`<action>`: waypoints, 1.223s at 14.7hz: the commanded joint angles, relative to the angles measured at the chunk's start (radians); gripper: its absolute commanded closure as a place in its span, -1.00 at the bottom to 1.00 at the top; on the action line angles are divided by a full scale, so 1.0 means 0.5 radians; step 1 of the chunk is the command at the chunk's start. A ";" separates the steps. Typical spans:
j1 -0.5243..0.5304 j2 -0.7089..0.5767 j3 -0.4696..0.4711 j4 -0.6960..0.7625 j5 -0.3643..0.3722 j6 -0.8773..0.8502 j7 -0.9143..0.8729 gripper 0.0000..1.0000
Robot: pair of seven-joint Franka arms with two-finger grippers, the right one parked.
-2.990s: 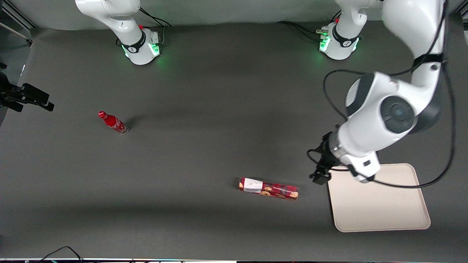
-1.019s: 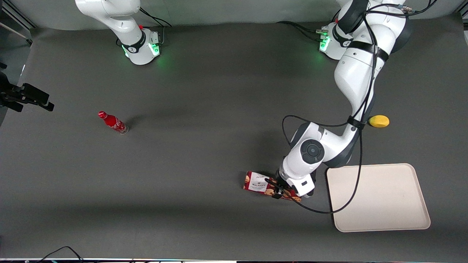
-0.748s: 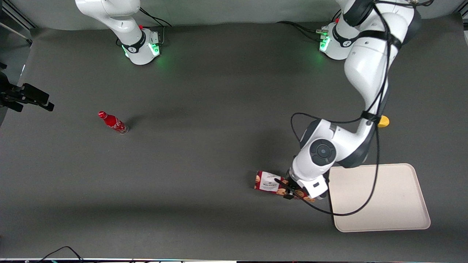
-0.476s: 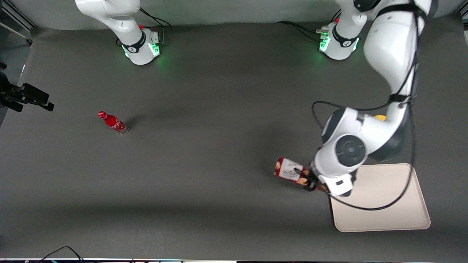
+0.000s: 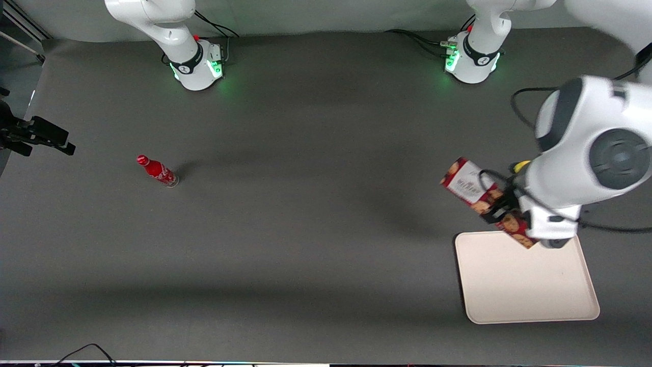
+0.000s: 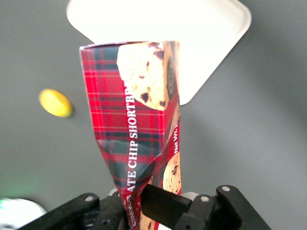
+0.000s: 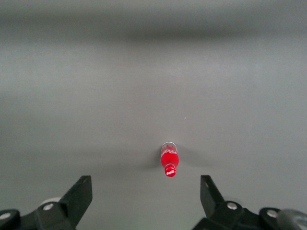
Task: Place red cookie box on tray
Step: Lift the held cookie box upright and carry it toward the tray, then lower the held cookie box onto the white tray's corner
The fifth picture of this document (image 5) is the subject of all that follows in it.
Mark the white rectangular tray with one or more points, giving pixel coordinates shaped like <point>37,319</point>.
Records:
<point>524,280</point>

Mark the red cookie box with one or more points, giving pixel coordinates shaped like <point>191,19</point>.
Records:
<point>466,186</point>

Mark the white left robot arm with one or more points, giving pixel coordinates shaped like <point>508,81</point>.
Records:
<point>575,153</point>

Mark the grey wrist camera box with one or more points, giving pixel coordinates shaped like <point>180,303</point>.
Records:
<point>556,243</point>

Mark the grey metal frame bars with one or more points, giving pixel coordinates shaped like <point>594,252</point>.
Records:
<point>20,30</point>

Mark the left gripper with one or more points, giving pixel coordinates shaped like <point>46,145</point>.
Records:
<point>501,209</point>

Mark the red cola bottle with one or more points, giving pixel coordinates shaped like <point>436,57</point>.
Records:
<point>158,172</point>

